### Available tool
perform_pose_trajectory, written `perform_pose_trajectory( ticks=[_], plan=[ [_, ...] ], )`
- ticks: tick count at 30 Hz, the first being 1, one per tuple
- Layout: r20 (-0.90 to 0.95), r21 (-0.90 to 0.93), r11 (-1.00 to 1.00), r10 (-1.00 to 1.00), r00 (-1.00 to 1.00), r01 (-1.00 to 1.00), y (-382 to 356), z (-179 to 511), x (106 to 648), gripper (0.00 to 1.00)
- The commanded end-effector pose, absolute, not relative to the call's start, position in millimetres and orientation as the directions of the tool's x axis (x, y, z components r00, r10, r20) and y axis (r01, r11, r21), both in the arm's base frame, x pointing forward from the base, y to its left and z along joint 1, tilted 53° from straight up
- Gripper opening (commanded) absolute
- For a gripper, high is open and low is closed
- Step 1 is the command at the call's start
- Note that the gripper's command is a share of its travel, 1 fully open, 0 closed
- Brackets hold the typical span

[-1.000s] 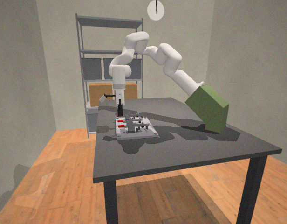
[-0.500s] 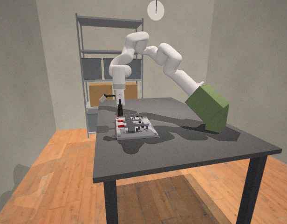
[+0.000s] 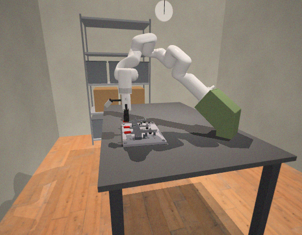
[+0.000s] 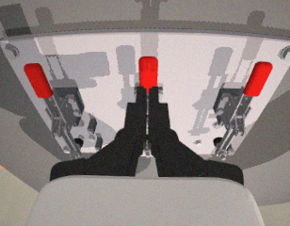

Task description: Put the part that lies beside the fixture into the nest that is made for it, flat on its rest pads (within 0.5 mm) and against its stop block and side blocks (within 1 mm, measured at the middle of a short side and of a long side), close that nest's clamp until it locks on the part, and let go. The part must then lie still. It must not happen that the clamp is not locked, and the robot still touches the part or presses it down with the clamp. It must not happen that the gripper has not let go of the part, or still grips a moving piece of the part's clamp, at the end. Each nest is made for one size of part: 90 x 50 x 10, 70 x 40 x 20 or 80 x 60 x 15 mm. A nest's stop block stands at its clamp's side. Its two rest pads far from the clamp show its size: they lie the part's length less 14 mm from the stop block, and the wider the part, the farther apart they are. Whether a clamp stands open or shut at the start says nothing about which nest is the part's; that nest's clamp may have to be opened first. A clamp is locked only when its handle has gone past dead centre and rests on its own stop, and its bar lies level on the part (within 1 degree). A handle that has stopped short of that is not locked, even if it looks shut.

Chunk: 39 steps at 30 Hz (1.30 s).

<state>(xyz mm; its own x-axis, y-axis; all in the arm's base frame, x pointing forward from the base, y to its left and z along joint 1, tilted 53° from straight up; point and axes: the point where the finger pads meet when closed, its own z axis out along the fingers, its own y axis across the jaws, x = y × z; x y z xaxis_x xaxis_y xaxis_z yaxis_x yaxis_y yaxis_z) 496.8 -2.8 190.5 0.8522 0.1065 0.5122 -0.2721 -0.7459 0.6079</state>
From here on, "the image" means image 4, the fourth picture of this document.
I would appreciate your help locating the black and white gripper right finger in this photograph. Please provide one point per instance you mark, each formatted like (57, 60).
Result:
(172, 157)

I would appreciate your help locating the white fixture plate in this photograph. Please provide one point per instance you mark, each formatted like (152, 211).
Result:
(193, 64)

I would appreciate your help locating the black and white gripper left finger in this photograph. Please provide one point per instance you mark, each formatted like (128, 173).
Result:
(116, 158)

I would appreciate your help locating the toggle clamp with red handle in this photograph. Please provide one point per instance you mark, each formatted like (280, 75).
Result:
(234, 111)
(61, 113)

